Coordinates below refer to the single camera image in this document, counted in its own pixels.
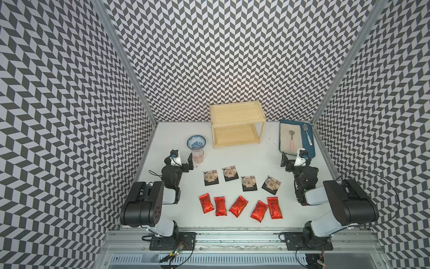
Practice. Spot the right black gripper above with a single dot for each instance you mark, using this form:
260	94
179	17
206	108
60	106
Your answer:
290	162

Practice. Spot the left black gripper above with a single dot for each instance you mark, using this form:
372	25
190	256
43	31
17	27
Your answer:
185	166

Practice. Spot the black floral tea bag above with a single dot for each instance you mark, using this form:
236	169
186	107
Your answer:
249	183
210	177
230	173
271	185

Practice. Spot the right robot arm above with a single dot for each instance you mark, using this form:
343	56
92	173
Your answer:
349	204

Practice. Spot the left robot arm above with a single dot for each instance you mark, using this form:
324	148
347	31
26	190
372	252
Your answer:
143	206

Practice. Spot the red tea bag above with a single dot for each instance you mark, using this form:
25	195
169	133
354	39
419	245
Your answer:
259	211
206	203
220	206
239	205
274	208

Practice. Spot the wooden two-tier shelf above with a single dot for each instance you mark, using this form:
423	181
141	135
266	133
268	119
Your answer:
237	123

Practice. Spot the pink transparent cup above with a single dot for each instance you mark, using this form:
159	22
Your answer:
198	155

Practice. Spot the blue white ceramic bowl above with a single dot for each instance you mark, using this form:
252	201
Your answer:
196	142

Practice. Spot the beige cloth on tray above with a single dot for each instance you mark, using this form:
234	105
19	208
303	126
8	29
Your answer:
290	138

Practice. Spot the teal tray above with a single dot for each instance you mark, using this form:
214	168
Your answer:
310	149

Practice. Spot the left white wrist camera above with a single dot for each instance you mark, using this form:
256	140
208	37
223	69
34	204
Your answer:
175	158

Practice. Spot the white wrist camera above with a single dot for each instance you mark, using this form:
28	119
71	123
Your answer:
301	158
175	158

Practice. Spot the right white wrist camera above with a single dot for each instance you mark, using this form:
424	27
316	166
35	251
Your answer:
301	158

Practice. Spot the pink handled spoon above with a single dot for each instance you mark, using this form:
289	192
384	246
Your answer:
292	143

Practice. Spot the white handled spoon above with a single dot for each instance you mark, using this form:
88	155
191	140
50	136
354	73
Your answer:
305	127

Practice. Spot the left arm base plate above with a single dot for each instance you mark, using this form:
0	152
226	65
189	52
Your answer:
172	242

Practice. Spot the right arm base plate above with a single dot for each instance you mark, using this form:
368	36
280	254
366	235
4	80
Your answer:
302	241

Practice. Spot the aluminium front rail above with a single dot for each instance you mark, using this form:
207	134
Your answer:
243	240

